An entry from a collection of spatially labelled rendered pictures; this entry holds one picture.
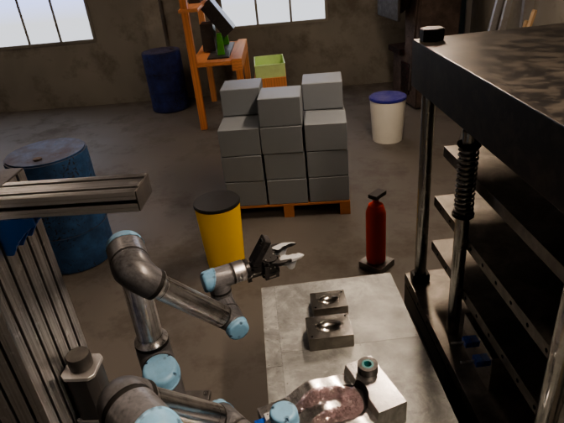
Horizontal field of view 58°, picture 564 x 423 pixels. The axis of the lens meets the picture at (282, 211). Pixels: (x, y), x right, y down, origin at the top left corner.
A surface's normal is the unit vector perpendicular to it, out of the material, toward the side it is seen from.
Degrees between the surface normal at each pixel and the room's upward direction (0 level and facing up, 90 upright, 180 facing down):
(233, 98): 90
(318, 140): 90
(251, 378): 0
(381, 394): 0
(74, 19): 90
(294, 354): 0
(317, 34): 90
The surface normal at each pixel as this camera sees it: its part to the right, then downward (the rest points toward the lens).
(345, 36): -0.04, 0.48
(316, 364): -0.09, -0.88
